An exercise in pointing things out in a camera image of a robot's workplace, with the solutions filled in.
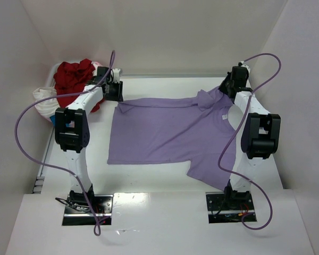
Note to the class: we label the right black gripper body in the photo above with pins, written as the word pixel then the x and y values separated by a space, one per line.
pixel 227 86

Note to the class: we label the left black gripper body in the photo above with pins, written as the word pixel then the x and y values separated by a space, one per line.
pixel 116 91

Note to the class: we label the purple t-shirt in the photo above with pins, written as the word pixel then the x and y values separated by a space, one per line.
pixel 162 131

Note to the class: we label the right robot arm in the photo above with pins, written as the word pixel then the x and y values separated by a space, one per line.
pixel 259 139

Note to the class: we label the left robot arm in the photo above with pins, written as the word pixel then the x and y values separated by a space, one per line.
pixel 72 130

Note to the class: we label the pink t-shirt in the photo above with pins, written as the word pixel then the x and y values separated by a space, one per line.
pixel 96 64

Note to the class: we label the red t-shirt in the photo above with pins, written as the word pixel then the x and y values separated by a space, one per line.
pixel 71 78

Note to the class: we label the white laundry basket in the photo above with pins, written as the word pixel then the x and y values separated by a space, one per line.
pixel 50 82

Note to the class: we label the blue t-shirt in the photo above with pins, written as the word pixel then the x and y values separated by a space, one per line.
pixel 52 118

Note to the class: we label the white t-shirt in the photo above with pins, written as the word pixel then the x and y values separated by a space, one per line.
pixel 46 108

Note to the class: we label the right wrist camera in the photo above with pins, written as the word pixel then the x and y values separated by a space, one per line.
pixel 243 64

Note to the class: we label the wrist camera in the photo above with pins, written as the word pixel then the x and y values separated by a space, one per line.
pixel 243 64
pixel 115 75

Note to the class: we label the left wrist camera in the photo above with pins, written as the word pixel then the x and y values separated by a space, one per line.
pixel 115 75

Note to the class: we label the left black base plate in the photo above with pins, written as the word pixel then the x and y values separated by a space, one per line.
pixel 79 214

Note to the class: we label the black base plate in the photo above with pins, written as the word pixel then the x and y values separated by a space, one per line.
pixel 222 210
pixel 79 214

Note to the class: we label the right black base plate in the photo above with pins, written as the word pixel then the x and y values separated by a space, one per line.
pixel 222 210

